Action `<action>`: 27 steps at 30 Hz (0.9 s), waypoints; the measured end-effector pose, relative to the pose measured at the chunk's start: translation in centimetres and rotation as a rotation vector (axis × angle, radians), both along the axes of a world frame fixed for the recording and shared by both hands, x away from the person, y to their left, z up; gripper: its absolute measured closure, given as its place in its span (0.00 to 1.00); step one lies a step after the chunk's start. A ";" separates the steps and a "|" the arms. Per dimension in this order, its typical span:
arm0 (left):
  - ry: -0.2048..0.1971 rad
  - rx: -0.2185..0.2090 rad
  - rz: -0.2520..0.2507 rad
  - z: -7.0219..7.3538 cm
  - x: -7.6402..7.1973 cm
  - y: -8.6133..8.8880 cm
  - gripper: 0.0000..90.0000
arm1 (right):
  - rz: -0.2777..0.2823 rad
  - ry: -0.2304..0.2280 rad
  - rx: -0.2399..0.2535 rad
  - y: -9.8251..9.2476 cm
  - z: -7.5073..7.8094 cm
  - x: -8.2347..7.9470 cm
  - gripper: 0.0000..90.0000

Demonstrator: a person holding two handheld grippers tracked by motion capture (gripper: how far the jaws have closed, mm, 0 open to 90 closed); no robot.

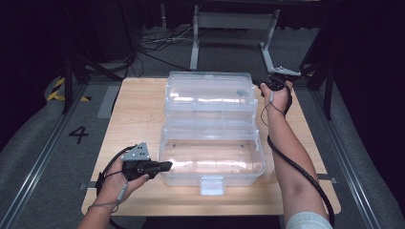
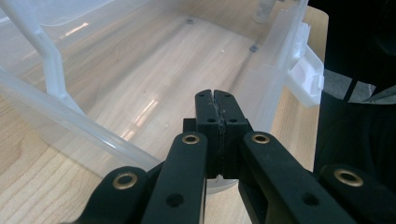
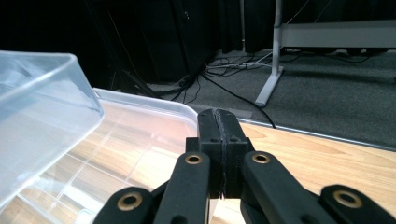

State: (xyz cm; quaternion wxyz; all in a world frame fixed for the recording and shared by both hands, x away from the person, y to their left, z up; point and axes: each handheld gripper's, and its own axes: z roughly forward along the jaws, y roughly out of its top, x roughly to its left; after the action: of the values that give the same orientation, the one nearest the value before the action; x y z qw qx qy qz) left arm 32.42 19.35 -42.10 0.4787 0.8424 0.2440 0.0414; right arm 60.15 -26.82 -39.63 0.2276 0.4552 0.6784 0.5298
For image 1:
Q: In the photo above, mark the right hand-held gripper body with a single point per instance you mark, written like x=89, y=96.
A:
x=275, y=83

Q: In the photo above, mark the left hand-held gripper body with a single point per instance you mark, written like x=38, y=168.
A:
x=135, y=153

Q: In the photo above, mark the clear plastic storage box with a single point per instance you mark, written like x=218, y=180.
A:
x=211, y=159

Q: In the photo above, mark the person's right hand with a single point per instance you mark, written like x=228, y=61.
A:
x=278, y=100

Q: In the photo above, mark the person's left hand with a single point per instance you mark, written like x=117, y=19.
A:
x=111, y=187

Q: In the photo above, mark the black metal stand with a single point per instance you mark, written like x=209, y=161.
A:
x=328, y=86
x=68, y=86

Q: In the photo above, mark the person's dark clothing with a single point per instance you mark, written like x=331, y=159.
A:
x=210, y=223

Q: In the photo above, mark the yellow black hazard tape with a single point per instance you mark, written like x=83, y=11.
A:
x=54, y=94

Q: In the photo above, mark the black tape strip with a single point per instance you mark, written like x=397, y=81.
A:
x=328, y=178

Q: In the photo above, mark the white sleeve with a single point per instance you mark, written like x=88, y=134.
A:
x=309, y=221

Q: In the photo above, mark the grey metal table frame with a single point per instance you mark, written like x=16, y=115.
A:
x=234, y=20

